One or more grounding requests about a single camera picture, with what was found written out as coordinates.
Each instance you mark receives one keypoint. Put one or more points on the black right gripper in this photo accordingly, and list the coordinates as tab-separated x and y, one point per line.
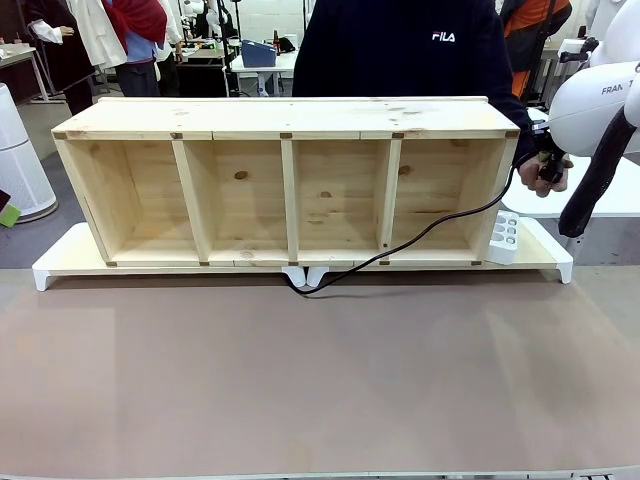
542	135

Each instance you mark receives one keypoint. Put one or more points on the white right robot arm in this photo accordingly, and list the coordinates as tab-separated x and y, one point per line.
585	105

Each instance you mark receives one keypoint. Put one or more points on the person's left forearm dark sleeve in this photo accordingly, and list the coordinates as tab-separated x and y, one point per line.
517	125

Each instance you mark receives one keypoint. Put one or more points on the person's left hand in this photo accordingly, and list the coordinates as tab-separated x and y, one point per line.
529	176

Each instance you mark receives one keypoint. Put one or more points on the white cylindrical air purifier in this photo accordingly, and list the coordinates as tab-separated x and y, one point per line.
20	165

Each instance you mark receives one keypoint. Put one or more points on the white wood-topped monitor riser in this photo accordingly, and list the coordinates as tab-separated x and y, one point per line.
540	250
70	250

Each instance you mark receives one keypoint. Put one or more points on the white multi-socket power strip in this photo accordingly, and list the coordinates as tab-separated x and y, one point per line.
505	240

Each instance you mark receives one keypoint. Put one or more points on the mannequin in orange black clothes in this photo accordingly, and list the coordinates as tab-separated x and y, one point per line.
530	25

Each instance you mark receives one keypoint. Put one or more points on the wooden desk with metal legs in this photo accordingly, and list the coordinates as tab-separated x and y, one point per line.
17	57

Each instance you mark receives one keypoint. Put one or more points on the mannequin in dark robe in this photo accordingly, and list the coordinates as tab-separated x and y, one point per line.
65	55

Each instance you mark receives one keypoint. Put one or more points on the person in dark FILA sweater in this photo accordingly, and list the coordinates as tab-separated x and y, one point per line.
400	60

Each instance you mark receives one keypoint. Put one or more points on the mannequin in white coat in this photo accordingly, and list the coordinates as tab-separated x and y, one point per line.
105	35

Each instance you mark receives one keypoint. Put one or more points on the mannequin in red garment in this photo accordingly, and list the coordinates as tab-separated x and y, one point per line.
140	25

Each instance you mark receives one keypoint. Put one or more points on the black equipment cart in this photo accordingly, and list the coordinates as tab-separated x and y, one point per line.
202	75

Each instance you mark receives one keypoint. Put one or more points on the light wooden four-compartment shelf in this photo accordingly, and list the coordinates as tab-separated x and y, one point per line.
250	117

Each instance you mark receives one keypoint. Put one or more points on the white background table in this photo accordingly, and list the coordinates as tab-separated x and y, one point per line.
260	72

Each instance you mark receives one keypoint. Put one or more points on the blue plastic bin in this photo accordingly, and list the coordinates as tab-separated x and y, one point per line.
257	52

